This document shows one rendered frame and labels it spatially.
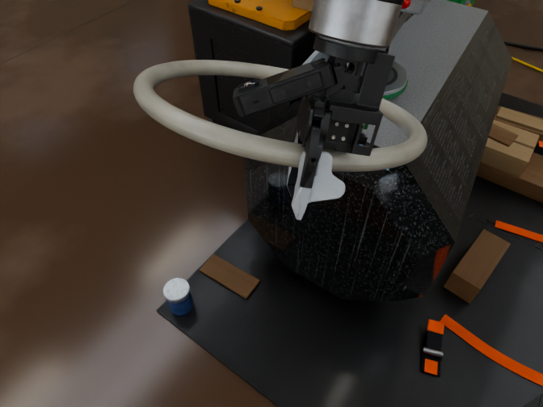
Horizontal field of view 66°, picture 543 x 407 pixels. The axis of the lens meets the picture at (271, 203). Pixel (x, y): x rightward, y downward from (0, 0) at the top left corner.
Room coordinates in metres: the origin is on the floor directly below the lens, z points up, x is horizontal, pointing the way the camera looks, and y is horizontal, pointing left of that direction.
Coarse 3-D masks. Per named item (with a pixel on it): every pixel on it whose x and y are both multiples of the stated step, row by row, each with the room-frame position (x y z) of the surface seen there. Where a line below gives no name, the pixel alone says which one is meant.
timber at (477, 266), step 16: (480, 240) 1.06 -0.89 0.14; (496, 240) 1.06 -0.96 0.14; (464, 256) 0.98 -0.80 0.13; (480, 256) 0.98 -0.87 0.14; (496, 256) 0.98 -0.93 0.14; (464, 272) 0.90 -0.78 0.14; (480, 272) 0.90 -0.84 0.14; (448, 288) 0.89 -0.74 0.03; (464, 288) 0.86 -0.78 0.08; (480, 288) 0.83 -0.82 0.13
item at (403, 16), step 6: (402, 12) 1.09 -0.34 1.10; (402, 18) 1.10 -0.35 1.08; (402, 24) 1.12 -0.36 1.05; (396, 30) 1.06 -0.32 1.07; (378, 48) 0.91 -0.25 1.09; (384, 48) 0.97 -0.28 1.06; (312, 54) 0.87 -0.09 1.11; (318, 54) 0.88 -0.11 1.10; (324, 54) 0.91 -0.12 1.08; (306, 60) 0.84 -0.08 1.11; (312, 60) 0.85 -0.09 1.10
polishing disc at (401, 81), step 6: (396, 66) 1.22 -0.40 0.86; (390, 72) 1.19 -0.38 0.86; (396, 72) 1.19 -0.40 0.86; (402, 72) 1.19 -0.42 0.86; (390, 78) 1.15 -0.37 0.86; (396, 78) 1.15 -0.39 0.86; (402, 78) 1.15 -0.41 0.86; (390, 84) 1.12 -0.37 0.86; (396, 84) 1.12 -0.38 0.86; (402, 84) 1.12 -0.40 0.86; (390, 90) 1.09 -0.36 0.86; (396, 90) 1.10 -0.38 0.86
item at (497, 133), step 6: (492, 126) 1.72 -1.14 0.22; (498, 126) 1.72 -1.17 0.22; (492, 132) 1.67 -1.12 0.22; (498, 132) 1.67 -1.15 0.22; (504, 132) 1.67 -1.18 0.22; (510, 132) 1.67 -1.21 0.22; (492, 138) 1.63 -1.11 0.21; (498, 138) 1.63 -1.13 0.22; (504, 138) 1.63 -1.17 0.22; (510, 138) 1.63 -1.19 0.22; (504, 144) 1.59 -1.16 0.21; (510, 144) 1.59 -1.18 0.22
